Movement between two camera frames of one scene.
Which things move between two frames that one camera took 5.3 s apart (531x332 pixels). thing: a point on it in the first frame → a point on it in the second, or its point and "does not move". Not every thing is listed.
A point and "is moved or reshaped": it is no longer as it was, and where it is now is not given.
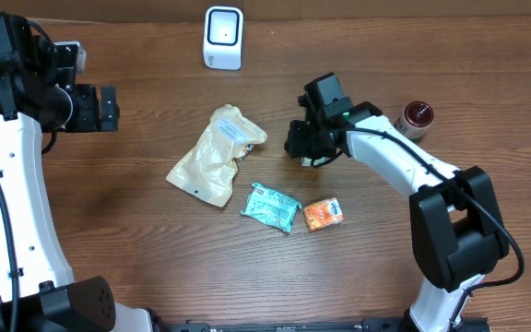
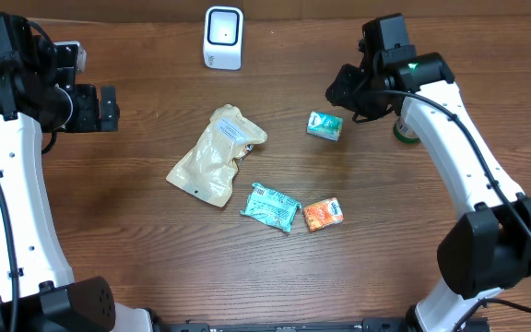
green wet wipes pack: [271, 207] does not move
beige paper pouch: [206, 172] does not move
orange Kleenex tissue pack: [323, 214] does not move
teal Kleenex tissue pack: [306, 161] is moved or reshaped
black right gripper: [300, 147] → [343, 95]
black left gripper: [90, 120] does not move
